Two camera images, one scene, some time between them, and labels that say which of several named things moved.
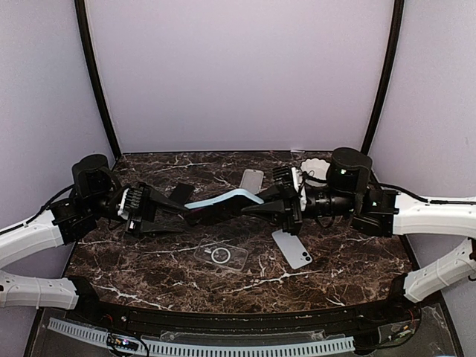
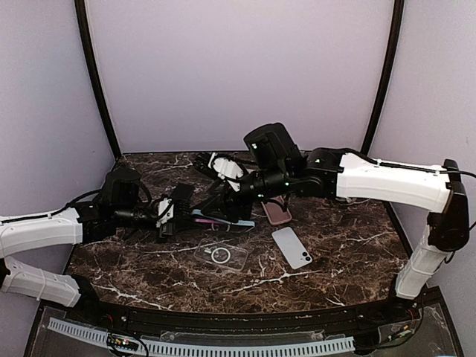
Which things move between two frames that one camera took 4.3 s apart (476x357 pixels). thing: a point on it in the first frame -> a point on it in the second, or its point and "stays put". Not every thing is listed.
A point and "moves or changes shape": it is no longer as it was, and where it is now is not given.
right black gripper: [290, 206] -> [229, 204]
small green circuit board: [122, 342] stays put
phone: [293, 251] stays put
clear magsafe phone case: [221, 253] stays put
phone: [181, 193] stays put
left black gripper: [143, 212] -> [170, 227]
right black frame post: [397, 28] stays put
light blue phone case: [230, 195] moves or changes shape
